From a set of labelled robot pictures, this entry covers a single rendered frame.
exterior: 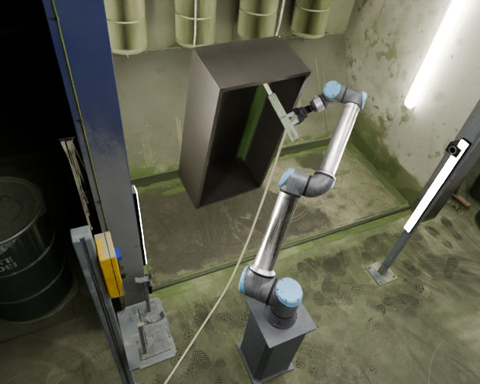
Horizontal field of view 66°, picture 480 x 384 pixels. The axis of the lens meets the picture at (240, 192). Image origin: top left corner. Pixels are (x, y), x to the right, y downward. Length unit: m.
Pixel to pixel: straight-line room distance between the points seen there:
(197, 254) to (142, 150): 1.11
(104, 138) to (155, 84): 2.00
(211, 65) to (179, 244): 1.64
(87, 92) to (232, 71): 0.87
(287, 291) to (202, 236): 1.41
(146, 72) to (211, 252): 1.71
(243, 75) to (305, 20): 1.71
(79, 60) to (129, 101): 2.11
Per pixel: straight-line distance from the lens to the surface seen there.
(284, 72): 2.21
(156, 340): 1.98
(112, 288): 1.48
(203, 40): 3.28
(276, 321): 2.17
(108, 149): 1.67
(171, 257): 3.13
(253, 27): 3.43
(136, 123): 3.55
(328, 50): 4.40
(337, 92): 2.15
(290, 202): 1.93
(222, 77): 2.05
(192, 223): 3.34
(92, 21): 1.41
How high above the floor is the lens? 2.62
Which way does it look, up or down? 45 degrees down
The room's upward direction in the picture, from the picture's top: 8 degrees clockwise
